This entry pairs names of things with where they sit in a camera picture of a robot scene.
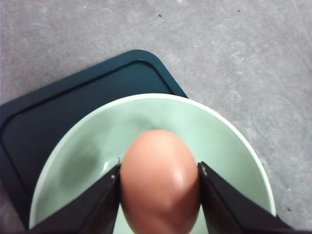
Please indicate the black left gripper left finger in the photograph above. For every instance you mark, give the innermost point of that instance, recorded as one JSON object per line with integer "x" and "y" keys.
{"x": 91, "y": 210}

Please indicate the light green ceramic bowl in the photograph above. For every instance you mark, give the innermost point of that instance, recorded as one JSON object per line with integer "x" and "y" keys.
{"x": 95, "y": 148}

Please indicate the beige egg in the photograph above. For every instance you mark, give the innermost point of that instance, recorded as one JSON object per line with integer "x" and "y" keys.
{"x": 160, "y": 184}

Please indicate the dark blue rectangular tray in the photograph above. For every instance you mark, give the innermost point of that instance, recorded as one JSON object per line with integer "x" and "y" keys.
{"x": 31, "y": 123}

